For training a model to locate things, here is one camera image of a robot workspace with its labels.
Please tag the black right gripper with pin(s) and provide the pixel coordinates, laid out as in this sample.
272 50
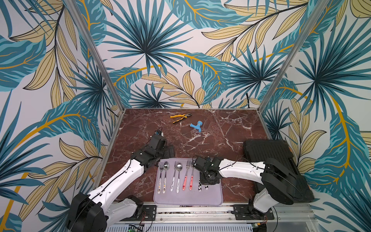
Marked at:
209 180

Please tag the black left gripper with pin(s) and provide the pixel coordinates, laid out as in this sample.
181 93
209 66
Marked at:
167 154

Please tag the spoon with colourful white handle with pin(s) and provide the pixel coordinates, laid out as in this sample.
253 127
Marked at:
166 168

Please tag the fork with black-white handle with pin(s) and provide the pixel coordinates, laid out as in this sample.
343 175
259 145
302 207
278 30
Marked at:
199 186

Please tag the fork with pink handle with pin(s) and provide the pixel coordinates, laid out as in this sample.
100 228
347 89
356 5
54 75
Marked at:
188 164

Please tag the fork with Pochacco white handle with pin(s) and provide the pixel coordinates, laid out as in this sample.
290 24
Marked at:
173 179

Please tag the spoon with pink handle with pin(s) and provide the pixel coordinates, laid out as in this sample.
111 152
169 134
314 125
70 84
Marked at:
192 175

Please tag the spoon with Pochacco white handle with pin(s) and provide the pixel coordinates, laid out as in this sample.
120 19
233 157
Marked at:
179 168

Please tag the fork with colourful white handle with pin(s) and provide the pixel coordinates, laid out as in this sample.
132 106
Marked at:
161 168

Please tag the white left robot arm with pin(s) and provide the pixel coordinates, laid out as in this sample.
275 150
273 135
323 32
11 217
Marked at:
98 210

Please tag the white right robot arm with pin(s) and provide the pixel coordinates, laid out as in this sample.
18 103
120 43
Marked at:
279 183

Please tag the lilac silicone mat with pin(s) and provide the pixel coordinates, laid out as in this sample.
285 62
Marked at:
213 196

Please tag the blue plastic tap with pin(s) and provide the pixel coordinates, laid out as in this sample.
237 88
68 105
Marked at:
198 126

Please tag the yellow black pliers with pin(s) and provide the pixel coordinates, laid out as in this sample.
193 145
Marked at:
180 117

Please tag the aluminium corner post left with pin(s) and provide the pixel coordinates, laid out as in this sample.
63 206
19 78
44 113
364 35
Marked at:
83 28

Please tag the aluminium corner post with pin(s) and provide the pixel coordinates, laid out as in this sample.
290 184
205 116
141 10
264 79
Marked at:
83 28
307 28

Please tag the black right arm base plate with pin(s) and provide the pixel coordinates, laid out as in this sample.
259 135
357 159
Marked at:
247 212

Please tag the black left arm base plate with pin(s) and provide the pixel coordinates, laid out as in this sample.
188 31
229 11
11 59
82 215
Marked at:
145 213

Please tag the aluminium front rail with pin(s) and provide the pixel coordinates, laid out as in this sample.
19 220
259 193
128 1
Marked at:
223 214

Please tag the aluminium corner post right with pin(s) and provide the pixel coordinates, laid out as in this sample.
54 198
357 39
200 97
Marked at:
307 28

